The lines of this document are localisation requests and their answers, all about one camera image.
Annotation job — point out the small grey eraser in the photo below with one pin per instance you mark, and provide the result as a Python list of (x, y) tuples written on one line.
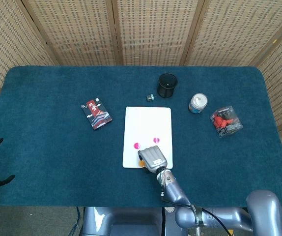
[(150, 97)]

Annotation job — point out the blue-grey robot torso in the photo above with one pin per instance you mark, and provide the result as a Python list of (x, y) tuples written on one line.
[(121, 221)]

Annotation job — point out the black mesh pen holder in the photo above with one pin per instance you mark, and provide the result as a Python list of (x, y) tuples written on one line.
[(163, 92)]

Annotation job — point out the woven wooden folding screen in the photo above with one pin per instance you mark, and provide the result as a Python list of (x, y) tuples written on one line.
[(82, 29)]

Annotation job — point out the clear jar white lid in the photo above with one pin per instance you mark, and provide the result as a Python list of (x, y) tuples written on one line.
[(198, 100)]

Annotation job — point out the round red magnet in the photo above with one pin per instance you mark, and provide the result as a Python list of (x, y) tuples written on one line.
[(156, 140), (136, 145)]

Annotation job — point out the clear box red pieces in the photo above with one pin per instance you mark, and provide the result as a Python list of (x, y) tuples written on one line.
[(227, 121)]

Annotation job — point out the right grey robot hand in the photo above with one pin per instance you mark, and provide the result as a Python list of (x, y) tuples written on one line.
[(153, 159)]

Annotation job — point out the round orange magnet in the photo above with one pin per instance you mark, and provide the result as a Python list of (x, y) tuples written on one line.
[(141, 163)]

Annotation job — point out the white magnetic board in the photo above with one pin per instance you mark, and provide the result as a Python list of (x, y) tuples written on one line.
[(146, 123)]

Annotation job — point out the blue table mat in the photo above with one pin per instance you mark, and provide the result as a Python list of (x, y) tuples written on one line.
[(45, 159)]

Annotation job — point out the dark printed card box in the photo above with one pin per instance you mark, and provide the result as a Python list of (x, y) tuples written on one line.
[(96, 114)]

